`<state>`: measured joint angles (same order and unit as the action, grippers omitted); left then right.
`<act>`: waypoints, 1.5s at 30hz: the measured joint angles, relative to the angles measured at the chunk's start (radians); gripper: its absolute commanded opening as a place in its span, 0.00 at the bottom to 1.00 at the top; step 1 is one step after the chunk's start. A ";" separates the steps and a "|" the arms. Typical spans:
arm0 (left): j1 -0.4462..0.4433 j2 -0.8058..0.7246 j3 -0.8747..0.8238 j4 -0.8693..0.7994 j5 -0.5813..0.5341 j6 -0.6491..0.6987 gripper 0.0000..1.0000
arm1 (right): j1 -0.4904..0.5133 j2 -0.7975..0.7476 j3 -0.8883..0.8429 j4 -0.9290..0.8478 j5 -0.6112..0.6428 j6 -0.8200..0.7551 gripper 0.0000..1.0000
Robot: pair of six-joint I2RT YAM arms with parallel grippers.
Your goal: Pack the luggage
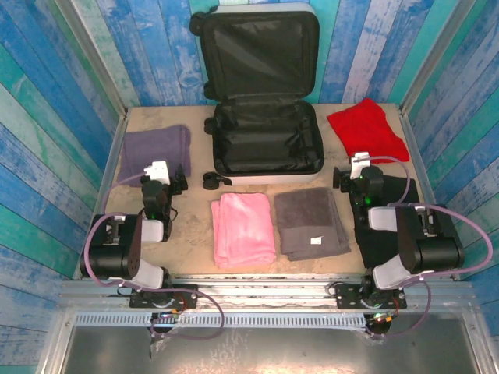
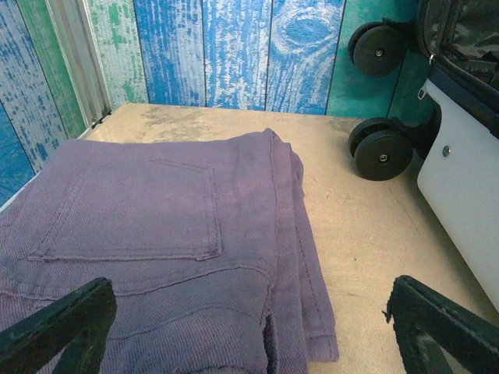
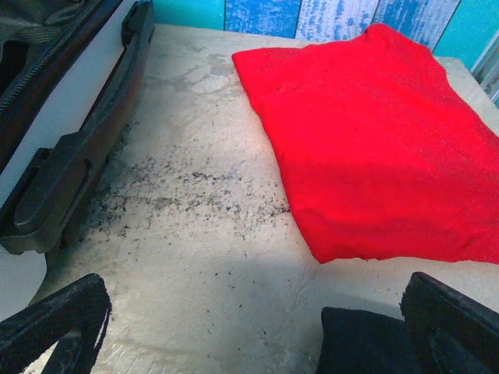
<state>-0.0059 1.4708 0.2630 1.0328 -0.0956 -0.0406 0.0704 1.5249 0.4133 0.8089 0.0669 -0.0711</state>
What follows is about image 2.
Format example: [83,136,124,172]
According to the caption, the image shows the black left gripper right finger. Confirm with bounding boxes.
[382,274,499,374]

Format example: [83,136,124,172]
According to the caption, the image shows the purple jeans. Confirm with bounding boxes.
[0,127,340,374]

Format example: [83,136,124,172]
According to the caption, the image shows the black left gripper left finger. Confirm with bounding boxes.
[0,277,117,374]

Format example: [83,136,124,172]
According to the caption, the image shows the white hard-shell suitcase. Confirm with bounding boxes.
[347,0,499,312]

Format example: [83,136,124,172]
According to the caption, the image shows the aluminium frame post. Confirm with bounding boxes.
[44,0,114,129]

